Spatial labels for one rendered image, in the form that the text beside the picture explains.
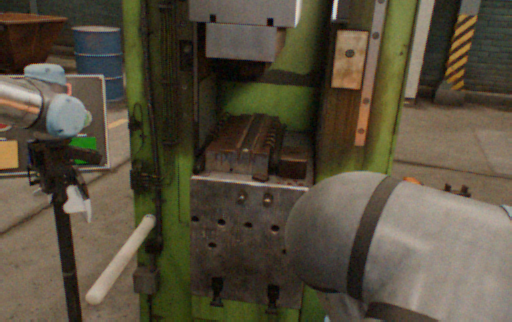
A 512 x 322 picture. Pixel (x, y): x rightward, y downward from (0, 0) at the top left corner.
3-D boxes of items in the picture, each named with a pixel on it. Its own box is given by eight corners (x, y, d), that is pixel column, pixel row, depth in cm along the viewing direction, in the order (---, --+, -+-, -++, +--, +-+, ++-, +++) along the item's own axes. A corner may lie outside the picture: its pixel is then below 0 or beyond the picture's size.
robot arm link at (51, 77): (10, 66, 86) (46, 61, 93) (19, 119, 90) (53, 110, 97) (38, 71, 83) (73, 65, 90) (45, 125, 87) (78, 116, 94)
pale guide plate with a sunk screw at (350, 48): (360, 89, 131) (368, 32, 125) (330, 87, 132) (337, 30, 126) (359, 88, 133) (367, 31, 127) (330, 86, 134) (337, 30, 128)
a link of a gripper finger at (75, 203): (70, 231, 95) (51, 194, 95) (93, 220, 99) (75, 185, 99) (76, 228, 93) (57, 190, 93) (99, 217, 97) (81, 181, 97)
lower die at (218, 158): (267, 176, 133) (268, 151, 130) (204, 170, 135) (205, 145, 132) (278, 134, 172) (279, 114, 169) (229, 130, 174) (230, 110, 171)
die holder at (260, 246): (300, 309, 142) (313, 189, 126) (189, 294, 146) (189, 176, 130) (304, 224, 194) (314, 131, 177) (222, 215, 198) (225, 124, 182)
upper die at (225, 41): (274, 62, 120) (277, 27, 116) (205, 57, 122) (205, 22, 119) (284, 44, 159) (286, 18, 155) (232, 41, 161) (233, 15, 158)
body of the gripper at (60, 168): (29, 188, 96) (21, 138, 92) (64, 176, 103) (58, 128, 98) (49, 198, 92) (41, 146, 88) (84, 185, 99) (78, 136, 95)
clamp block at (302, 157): (305, 180, 131) (307, 160, 129) (278, 177, 132) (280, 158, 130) (306, 165, 143) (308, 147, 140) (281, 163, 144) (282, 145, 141)
